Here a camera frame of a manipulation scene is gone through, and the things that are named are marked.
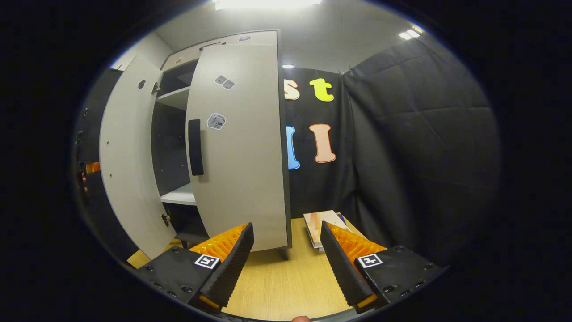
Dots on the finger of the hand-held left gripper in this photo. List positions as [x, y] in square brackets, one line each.
[93, 167]

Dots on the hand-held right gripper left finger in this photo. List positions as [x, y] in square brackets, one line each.
[232, 268]

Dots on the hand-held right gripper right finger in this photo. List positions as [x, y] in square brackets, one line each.
[342, 268]

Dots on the grey cabinet door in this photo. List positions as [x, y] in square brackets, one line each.
[246, 156]
[129, 170]

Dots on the grey cabinet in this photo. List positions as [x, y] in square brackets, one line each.
[172, 147]

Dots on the white and orange book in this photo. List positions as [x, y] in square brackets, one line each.
[315, 223]

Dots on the black backdrop cloth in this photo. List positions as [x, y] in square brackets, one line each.
[424, 156]

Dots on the large ceiling light panel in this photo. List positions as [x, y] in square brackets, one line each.
[267, 4]

